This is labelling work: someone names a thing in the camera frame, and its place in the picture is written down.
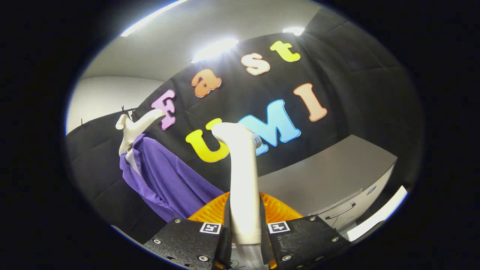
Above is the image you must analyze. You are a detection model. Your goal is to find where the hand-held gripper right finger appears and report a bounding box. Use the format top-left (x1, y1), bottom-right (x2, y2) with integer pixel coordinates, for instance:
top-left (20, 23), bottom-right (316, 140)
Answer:
top-left (259, 192), bottom-right (351, 270)

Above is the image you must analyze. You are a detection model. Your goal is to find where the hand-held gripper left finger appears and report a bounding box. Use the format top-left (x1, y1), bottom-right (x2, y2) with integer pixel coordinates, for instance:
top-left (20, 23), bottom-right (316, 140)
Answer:
top-left (144, 191), bottom-right (232, 270)

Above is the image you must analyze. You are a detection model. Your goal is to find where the purple corduroy jacket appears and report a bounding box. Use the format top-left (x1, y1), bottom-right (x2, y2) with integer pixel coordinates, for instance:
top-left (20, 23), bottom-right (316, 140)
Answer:
top-left (119, 133), bottom-right (225, 222)

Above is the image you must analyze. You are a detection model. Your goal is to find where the white garment steamer head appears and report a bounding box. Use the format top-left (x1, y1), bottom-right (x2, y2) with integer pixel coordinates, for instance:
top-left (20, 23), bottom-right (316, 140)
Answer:
top-left (211, 122), bottom-right (263, 246)

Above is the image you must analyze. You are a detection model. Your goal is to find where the white shirt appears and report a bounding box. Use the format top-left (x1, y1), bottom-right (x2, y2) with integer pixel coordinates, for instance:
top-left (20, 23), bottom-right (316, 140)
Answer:
top-left (126, 148), bottom-right (143, 177)

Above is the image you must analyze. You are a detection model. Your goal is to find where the white clothes hanger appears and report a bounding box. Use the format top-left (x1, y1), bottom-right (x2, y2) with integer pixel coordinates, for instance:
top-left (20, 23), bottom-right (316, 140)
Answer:
top-left (115, 109), bottom-right (165, 156)

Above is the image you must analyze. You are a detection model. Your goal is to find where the grey drawer cabinet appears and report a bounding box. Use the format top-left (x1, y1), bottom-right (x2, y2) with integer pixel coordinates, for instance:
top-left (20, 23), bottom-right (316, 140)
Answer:
top-left (257, 134), bottom-right (398, 231)

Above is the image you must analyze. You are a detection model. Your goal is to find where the white board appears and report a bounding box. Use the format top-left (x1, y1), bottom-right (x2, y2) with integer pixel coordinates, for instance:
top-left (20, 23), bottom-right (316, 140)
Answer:
top-left (345, 186), bottom-right (408, 242)

